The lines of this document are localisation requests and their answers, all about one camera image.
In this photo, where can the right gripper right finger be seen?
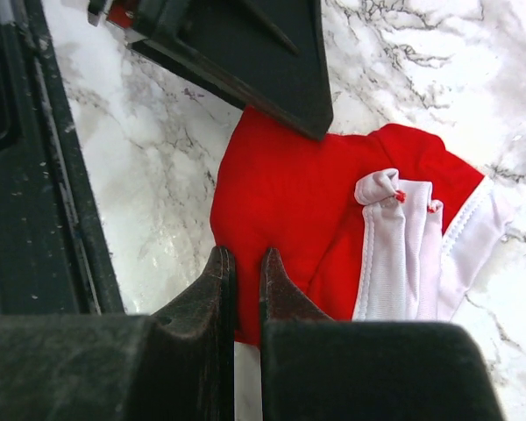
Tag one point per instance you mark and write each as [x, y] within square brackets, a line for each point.
[316, 368]

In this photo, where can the red boxer underwear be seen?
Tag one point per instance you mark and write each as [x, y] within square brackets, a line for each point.
[384, 226]

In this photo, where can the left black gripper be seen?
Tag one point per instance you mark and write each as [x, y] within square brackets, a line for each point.
[109, 11]

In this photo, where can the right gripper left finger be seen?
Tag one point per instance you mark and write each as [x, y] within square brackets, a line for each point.
[176, 364]

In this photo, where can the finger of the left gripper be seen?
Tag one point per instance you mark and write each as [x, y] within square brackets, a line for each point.
[266, 54]

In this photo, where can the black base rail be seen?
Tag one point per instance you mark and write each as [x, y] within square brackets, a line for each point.
[53, 255]

